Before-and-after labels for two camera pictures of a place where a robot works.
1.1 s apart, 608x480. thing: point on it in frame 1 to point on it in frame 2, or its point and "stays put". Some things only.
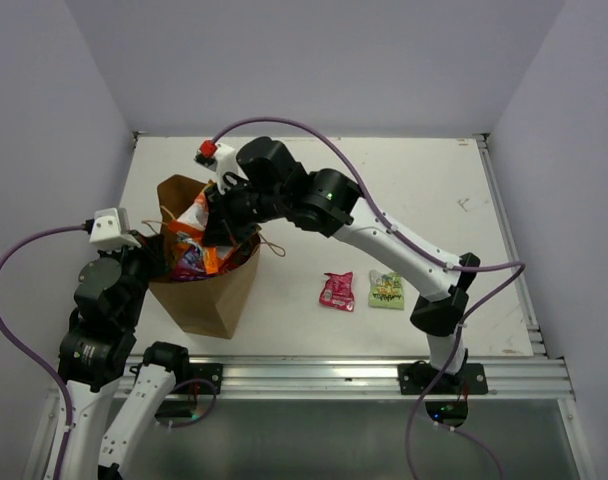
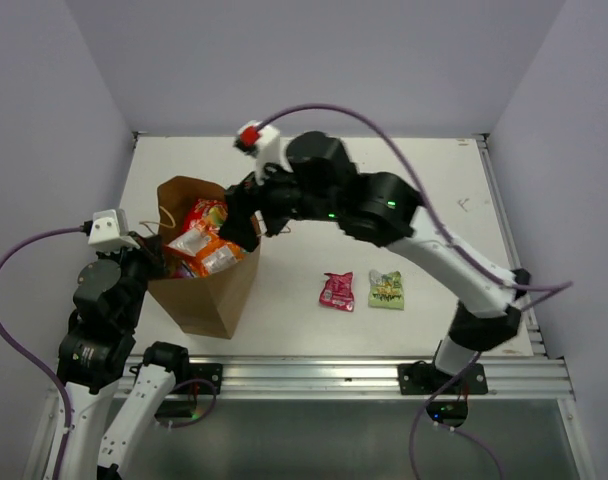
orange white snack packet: (192, 222) to (205, 252)
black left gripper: (152, 248) stays put
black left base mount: (200, 379) stays put
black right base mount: (415, 379) stays put
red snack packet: (239, 254) to (206, 216)
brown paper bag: (212, 305) stays put
